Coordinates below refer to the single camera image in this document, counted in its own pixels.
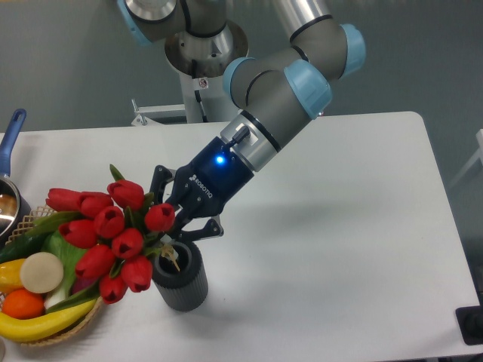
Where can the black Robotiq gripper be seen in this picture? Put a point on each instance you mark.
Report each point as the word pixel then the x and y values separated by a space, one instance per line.
pixel 202 188

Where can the red tulip bouquet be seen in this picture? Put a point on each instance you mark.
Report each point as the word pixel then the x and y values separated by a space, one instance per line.
pixel 121 231

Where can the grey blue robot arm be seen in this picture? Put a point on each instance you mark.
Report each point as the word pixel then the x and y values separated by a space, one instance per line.
pixel 265 103

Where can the dark grey ribbed vase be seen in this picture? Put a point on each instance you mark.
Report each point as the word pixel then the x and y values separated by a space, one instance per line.
pixel 186 289

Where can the purple sweet potato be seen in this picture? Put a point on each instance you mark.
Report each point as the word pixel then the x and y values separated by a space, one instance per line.
pixel 81 284

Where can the green bok choy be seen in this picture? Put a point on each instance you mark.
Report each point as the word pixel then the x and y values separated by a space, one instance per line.
pixel 69 255

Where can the green cucumber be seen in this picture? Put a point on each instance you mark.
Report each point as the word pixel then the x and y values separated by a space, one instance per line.
pixel 24 245

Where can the beige round disc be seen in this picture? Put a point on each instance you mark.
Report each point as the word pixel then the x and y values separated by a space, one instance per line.
pixel 41 272

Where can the woven wicker basket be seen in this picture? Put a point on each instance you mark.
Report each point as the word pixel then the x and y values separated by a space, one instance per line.
pixel 69 332

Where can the yellow bell pepper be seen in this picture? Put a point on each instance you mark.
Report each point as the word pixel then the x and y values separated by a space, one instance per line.
pixel 10 276

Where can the orange fruit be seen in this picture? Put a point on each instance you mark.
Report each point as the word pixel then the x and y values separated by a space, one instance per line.
pixel 23 304

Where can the yellow banana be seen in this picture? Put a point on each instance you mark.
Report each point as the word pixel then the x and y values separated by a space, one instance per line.
pixel 34 329

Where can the black device at edge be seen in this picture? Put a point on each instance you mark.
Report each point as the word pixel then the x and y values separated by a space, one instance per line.
pixel 470 324

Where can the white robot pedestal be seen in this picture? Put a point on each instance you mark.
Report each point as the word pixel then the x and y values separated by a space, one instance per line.
pixel 200 63

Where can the blue handled saucepan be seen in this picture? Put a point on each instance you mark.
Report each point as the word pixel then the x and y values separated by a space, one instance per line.
pixel 13 206

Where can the white frame at right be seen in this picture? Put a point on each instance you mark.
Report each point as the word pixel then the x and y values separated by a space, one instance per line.
pixel 471 167

